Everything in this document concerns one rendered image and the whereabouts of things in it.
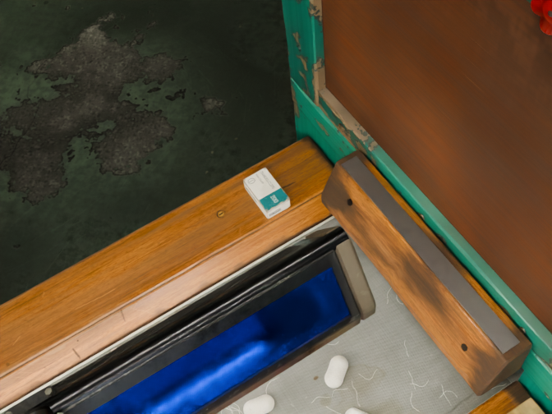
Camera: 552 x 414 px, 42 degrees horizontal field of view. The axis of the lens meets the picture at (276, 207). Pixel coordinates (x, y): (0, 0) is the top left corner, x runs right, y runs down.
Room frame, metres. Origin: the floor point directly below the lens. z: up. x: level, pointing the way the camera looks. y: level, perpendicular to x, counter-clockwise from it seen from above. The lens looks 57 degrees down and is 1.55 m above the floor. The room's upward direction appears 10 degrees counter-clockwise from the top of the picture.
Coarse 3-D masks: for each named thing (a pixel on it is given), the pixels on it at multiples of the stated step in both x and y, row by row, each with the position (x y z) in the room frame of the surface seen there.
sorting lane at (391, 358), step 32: (320, 224) 0.49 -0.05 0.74; (384, 288) 0.38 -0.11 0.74; (160, 320) 0.39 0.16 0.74; (384, 320) 0.34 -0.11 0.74; (416, 320) 0.33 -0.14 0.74; (320, 352) 0.31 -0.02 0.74; (352, 352) 0.31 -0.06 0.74; (384, 352) 0.30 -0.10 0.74; (416, 352) 0.29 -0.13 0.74; (288, 384) 0.28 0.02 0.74; (320, 384) 0.28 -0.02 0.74; (352, 384) 0.27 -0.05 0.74; (384, 384) 0.26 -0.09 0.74; (416, 384) 0.26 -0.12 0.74; (448, 384) 0.25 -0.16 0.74
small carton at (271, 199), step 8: (264, 168) 0.56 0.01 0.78; (256, 176) 0.55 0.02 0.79; (264, 176) 0.55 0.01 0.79; (272, 176) 0.55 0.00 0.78; (248, 184) 0.54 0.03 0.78; (256, 184) 0.54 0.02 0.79; (264, 184) 0.53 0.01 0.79; (272, 184) 0.53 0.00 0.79; (248, 192) 0.54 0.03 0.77; (256, 192) 0.52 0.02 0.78; (264, 192) 0.52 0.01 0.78; (272, 192) 0.52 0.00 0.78; (280, 192) 0.52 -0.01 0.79; (256, 200) 0.52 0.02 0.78; (264, 200) 0.51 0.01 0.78; (272, 200) 0.51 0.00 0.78; (280, 200) 0.51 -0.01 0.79; (288, 200) 0.51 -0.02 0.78; (264, 208) 0.50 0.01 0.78; (272, 208) 0.50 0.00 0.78; (280, 208) 0.50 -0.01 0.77; (272, 216) 0.50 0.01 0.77
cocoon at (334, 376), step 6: (336, 360) 0.29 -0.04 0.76; (342, 360) 0.29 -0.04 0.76; (330, 366) 0.29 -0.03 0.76; (336, 366) 0.29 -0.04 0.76; (342, 366) 0.29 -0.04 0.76; (330, 372) 0.28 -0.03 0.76; (336, 372) 0.28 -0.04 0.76; (342, 372) 0.28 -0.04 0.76; (324, 378) 0.28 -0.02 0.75; (330, 378) 0.28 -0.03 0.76; (336, 378) 0.27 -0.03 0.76; (342, 378) 0.27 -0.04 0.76; (330, 384) 0.27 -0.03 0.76; (336, 384) 0.27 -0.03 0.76
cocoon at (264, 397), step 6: (264, 396) 0.27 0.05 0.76; (270, 396) 0.27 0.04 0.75; (246, 402) 0.26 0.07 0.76; (252, 402) 0.26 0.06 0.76; (258, 402) 0.26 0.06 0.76; (264, 402) 0.26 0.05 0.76; (270, 402) 0.26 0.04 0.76; (246, 408) 0.26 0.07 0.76; (252, 408) 0.26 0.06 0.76; (258, 408) 0.26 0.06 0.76; (264, 408) 0.25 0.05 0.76; (270, 408) 0.25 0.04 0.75
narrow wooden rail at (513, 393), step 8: (512, 384) 0.23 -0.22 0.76; (520, 384) 0.23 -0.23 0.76; (504, 392) 0.23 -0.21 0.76; (512, 392) 0.22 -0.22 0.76; (520, 392) 0.22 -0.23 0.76; (488, 400) 0.22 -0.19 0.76; (496, 400) 0.22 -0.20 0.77; (504, 400) 0.22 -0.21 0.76; (512, 400) 0.22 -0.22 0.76; (520, 400) 0.21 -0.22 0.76; (480, 408) 0.21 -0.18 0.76; (488, 408) 0.21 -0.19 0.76; (496, 408) 0.21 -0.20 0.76; (504, 408) 0.21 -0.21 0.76; (512, 408) 0.21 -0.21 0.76
